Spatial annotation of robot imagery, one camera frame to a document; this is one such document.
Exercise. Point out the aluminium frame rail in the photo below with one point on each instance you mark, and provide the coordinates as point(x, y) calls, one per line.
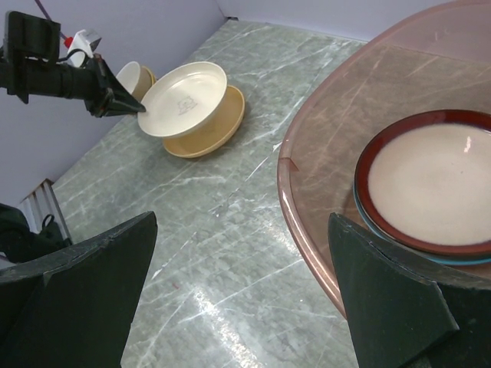
point(39, 204)

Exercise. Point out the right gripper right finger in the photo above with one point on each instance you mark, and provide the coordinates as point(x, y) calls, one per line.
point(402, 308)

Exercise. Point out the translucent pink plastic bin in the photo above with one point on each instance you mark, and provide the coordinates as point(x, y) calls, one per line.
point(436, 59)

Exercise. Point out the red rimmed cream plate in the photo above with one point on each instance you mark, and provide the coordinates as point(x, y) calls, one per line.
point(425, 182)

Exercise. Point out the plain cream plate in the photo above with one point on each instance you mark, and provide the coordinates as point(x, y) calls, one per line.
point(183, 99)

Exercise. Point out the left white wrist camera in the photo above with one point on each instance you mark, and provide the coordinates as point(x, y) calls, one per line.
point(81, 46)

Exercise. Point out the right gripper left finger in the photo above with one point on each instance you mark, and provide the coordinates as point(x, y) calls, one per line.
point(75, 306)

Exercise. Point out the yellow orange plate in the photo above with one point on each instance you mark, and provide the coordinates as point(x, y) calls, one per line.
point(214, 134)

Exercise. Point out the cream ceramic bowl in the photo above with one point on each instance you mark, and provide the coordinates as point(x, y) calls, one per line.
point(137, 79)

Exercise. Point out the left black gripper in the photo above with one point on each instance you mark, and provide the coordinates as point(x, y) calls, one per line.
point(98, 87)

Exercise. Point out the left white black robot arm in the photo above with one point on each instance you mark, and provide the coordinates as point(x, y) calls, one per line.
point(30, 65)

